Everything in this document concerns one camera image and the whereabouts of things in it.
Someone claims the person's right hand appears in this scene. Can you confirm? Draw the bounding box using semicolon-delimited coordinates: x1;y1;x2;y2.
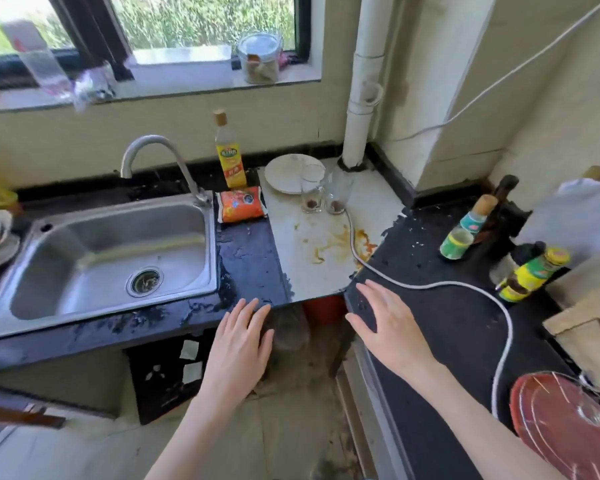
344;280;441;385

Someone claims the person's left hand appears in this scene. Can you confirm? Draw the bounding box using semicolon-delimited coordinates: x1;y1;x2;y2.
200;298;276;406

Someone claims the person's left forearm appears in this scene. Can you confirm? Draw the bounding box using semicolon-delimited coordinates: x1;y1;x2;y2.
144;387;243;480

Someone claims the person's right forearm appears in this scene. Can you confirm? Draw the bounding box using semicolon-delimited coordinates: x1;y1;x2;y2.
409;362;568;480

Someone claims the grey plastic jar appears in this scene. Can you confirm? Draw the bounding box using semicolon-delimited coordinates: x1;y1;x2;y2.
269;304;312;353

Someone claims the red bucket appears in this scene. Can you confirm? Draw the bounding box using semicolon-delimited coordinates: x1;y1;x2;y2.
302;294;349;329

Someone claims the dark cabinet door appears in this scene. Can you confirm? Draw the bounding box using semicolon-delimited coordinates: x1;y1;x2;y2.
124;329;220;426

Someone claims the green paper cup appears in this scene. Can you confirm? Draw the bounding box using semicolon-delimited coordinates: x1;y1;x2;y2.
438;227;476;261
459;194;499;236

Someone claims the metal sink drain strainer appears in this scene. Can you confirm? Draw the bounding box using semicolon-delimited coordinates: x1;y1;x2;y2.
125;266;165;299

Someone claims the orange food packet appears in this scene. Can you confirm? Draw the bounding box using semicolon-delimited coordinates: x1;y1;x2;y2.
215;186;269;224

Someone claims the clear drinking glass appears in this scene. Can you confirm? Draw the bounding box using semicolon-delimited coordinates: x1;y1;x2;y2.
324;167;355;216
300;164;326;214

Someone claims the yellow green sauce bottle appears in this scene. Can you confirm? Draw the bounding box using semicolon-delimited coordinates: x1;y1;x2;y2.
495;247;572;304

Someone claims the black capped dark bottle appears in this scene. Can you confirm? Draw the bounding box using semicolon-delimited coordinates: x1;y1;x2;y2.
489;240;547;286

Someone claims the dark brown bottle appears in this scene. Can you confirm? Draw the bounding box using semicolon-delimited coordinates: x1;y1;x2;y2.
474;174;533;248

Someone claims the white round plate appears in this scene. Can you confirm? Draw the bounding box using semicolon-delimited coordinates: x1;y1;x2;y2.
263;154;327;196

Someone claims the stainless steel sink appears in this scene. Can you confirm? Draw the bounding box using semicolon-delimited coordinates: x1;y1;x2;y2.
0;192;219;344

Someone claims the yellow oil bottle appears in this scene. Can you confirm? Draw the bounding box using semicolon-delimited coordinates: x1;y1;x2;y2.
213;109;249;190

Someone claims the beige wooden board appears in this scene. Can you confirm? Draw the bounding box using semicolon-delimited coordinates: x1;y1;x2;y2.
542;262;600;398

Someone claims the red pot lid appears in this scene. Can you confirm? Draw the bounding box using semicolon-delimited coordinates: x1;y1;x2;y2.
509;372;600;480

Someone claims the white plastic bag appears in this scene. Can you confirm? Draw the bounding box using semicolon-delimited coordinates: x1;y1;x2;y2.
514;176;600;269

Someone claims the curved metal faucet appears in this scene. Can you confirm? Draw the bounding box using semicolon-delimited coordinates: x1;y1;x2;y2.
120;135;214;208

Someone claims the brown wooden stick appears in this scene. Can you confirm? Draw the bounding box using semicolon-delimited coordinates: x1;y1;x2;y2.
0;404;67;430

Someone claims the white drain pipe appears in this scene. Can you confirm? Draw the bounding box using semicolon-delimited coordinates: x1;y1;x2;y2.
340;0;397;171

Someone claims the glass storage jar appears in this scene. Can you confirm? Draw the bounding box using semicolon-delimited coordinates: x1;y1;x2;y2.
236;31;284;86

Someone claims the crumpled clear plastic bag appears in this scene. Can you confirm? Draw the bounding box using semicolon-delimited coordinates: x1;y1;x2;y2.
72;62;119;114

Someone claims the clear plastic container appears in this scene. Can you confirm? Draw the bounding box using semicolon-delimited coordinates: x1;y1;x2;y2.
1;20;74;99

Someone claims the thick white cable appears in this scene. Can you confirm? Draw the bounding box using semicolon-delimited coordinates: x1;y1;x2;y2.
344;209;515;420

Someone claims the thin white wall wire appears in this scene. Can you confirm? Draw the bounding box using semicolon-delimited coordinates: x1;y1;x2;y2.
394;0;600;143

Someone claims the dark window frame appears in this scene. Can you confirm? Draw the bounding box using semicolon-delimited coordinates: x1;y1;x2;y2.
0;0;313;91

